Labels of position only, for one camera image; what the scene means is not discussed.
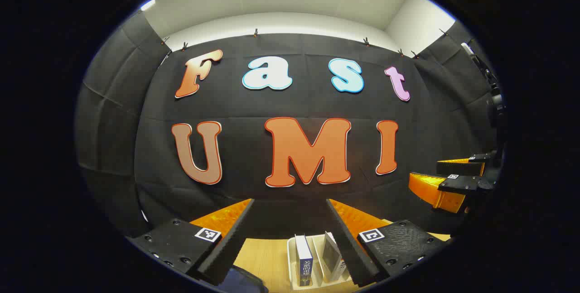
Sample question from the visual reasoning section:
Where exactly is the blue picture book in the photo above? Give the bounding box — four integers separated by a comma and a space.
295, 234, 314, 287

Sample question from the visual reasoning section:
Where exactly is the row of small black clips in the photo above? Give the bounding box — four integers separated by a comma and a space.
161, 28, 449, 59

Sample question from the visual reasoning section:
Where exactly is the blue schoolbag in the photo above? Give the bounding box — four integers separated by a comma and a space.
217, 265, 269, 293

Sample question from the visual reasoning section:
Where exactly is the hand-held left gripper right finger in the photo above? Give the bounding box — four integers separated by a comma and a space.
326, 199, 449, 287

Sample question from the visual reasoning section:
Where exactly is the grey picture book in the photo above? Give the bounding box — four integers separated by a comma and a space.
321, 231, 348, 283

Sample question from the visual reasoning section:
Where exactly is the white bookshelf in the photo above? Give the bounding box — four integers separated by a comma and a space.
287, 233, 358, 290

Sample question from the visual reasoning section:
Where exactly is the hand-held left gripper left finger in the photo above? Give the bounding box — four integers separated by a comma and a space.
127, 199, 255, 286

